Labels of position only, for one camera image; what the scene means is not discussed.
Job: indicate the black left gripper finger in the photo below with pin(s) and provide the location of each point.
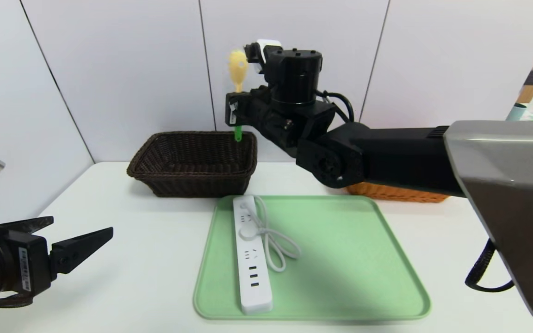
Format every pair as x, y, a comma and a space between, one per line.
79, 249
30, 224

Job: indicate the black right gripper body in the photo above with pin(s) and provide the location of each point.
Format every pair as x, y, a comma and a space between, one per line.
234, 108

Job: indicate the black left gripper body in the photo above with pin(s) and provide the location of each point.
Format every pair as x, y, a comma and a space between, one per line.
29, 264

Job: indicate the white power strip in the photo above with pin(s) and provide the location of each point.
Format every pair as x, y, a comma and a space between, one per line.
255, 296

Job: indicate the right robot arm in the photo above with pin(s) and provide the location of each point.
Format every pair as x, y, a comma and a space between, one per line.
387, 157

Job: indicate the dark brown wicker basket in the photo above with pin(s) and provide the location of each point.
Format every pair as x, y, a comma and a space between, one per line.
192, 185

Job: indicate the orange wicker basket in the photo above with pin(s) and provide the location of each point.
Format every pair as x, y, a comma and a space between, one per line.
396, 194

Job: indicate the light green plastic tray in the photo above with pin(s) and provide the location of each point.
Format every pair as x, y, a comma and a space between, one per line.
340, 277

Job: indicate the teal cup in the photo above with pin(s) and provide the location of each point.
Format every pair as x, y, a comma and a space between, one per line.
516, 113

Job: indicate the dark grey rectangular object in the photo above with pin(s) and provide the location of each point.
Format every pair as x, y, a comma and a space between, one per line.
531, 77

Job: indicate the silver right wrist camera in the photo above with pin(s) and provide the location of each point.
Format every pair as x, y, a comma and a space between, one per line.
262, 51

